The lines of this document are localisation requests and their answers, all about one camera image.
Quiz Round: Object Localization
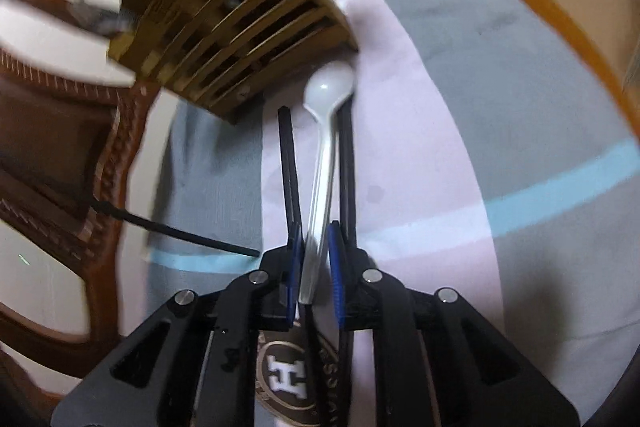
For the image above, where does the grey pink checked cloth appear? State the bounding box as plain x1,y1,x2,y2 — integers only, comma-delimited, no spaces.
152,0,639,426

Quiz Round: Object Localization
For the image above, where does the brown wooden utensil holder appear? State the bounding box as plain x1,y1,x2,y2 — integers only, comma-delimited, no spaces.
107,0,357,118

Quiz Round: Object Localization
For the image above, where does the white plastic spoon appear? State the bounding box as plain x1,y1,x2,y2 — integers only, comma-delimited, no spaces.
298,61,356,306

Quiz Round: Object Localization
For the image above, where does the black chopstick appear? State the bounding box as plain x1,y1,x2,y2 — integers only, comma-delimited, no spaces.
278,106,302,246
337,100,357,247

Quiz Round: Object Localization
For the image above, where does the black cable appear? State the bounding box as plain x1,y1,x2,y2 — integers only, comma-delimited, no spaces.
89,199,262,258

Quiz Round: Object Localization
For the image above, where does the brown carved wooden chair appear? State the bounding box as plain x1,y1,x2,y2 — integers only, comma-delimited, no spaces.
0,0,166,408

